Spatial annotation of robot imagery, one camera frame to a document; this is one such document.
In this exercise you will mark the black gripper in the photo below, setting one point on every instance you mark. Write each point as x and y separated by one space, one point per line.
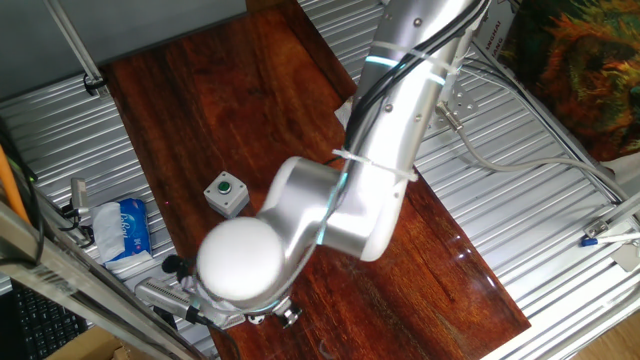
281 306

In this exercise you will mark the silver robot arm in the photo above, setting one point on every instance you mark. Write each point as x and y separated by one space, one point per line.
380 150

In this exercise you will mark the white mesh mini goal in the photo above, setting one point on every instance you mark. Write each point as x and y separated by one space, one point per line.
230 320

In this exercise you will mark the white box with green button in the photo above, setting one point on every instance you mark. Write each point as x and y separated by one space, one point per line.
225 197

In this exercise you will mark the blue tissue pack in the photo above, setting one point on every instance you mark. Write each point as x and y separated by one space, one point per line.
132 225

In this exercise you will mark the brown cardboard box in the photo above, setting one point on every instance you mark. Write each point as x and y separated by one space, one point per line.
90 347

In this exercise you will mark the red-brown wooden board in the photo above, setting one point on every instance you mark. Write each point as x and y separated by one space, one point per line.
225 100

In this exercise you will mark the black keyboard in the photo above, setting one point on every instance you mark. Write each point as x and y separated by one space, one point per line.
45 325

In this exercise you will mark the blue tipped white pen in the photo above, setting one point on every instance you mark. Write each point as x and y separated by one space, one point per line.
590 242

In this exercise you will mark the orange tube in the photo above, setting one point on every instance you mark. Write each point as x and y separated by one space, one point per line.
10 185

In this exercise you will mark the white card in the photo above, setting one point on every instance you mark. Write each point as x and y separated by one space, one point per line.
627 257

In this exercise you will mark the white printed sign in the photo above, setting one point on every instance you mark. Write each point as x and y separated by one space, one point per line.
492 35

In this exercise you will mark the thin aluminium rod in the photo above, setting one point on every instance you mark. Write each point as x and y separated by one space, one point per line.
75 42

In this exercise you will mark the colourful painted poster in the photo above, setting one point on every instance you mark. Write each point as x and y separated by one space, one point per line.
575 75

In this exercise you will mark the aluminium frame bar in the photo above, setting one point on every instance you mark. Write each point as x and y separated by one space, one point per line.
75 280

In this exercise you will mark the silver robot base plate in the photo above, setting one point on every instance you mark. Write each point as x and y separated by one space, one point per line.
462 100

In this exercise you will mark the small metal angle bracket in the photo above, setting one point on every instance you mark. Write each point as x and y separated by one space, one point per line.
597 227

